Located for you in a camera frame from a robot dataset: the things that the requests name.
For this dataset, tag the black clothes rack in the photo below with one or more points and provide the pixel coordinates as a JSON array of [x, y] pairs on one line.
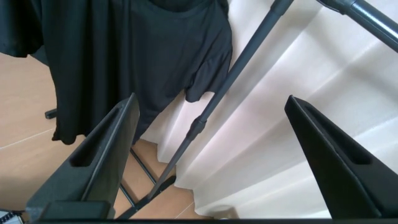
[[242, 62]]

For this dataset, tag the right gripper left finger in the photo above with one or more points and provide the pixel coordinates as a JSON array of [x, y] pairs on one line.
[[102, 161]]

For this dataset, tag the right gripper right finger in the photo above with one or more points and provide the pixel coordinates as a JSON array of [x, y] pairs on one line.
[[332, 168]]

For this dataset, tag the black garment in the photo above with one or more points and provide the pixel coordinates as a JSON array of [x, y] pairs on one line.
[[124, 56]]

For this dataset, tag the white curtain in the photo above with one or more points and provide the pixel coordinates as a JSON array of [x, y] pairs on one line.
[[295, 109]]

